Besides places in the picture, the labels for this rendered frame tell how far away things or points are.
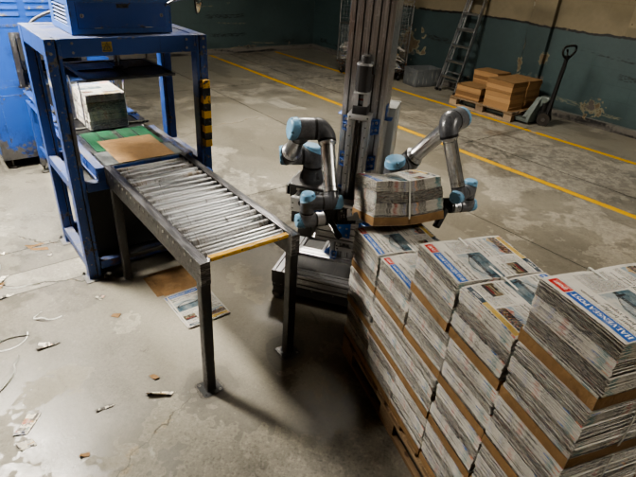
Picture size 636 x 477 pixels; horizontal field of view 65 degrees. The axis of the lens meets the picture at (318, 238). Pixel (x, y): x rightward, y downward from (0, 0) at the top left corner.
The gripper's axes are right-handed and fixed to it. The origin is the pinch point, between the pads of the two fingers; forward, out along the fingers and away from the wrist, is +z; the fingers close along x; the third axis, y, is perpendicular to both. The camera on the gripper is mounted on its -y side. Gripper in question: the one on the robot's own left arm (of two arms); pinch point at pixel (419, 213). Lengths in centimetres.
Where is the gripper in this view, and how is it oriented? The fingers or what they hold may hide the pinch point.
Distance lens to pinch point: 278.8
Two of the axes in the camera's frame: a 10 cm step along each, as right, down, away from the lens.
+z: -9.5, 1.0, -2.9
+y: -0.3, -9.7, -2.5
